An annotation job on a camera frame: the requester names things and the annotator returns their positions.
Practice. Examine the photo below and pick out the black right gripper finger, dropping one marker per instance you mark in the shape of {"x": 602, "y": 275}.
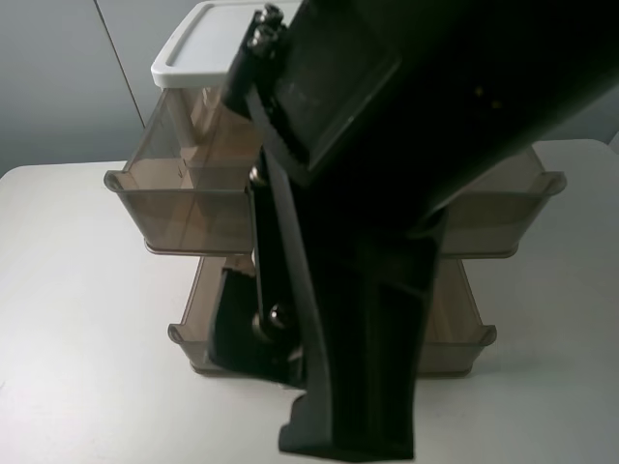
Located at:
{"x": 362, "y": 298}

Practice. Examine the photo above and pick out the white plastic drawer cabinet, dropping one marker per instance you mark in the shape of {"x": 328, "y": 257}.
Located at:
{"x": 193, "y": 63}

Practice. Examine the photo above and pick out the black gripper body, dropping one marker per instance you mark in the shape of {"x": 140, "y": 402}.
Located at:
{"x": 380, "y": 112}

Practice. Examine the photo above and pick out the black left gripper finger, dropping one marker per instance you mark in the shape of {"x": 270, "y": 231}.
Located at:
{"x": 261, "y": 323}

